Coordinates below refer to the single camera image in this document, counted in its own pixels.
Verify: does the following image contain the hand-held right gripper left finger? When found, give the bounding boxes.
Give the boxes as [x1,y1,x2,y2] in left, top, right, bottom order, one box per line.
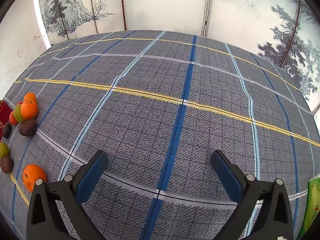
[26,150,108,240]

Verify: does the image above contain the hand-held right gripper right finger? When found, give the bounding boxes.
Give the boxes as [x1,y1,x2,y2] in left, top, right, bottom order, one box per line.
[211,150,294,240]

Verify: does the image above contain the orange tangerine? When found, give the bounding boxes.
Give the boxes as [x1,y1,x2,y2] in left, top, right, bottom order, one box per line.
[22,164,47,193]
[20,100,39,120]
[24,92,37,105]

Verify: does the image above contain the brown passion fruit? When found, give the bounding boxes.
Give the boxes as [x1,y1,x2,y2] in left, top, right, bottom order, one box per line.
[0,156,14,174]
[2,122,12,139]
[18,119,38,138]

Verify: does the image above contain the red tin box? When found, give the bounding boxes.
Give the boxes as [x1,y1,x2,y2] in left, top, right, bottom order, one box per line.
[0,100,12,140]

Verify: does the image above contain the green tissue packet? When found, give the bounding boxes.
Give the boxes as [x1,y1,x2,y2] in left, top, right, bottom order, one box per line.
[297,172,320,240]

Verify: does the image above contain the grey plaid tablecloth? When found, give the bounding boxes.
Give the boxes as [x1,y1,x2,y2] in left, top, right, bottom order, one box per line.
[0,30,320,240]

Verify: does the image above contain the landscape painted folding screen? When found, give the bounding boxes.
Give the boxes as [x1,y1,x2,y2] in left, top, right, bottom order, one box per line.
[37,0,320,113]

